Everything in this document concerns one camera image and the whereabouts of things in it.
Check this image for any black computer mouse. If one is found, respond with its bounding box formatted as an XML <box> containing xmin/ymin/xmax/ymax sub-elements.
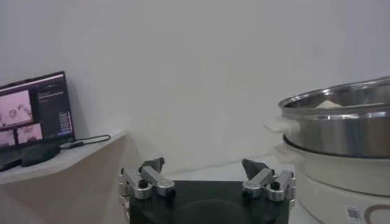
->
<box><xmin>20</xmin><ymin>142</ymin><xmax>62</xmax><ymax>167</ymax></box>

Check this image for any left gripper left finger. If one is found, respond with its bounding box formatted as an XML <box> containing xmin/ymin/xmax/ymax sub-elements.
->
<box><xmin>118</xmin><ymin>156</ymin><xmax>177</xmax><ymax>201</ymax></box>

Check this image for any white steamed baozi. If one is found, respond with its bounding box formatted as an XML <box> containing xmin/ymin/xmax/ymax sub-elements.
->
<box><xmin>315</xmin><ymin>99</ymin><xmax>344</xmax><ymax>110</ymax></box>

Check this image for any black laptop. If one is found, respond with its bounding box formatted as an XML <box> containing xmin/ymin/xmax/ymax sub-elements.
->
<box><xmin>0</xmin><ymin>71</ymin><xmax>76</xmax><ymax>171</ymax></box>

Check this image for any white side desk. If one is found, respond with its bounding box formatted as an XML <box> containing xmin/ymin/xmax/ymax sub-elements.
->
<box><xmin>0</xmin><ymin>130</ymin><xmax>144</xmax><ymax>224</ymax></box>

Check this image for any stainless steel steamer basket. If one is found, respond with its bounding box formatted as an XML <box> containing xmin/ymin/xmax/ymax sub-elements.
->
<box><xmin>264</xmin><ymin>75</ymin><xmax>390</xmax><ymax>159</ymax></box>

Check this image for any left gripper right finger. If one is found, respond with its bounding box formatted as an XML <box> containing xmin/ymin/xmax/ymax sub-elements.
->
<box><xmin>240</xmin><ymin>158</ymin><xmax>297</xmax><ymax>203</ymax></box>

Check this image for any black hub cable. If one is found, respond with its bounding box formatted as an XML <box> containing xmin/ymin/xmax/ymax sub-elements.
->
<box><xmin>60</xmin><ymin>134</ymin><xmax>112</xmax><ymax>150</ymax></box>

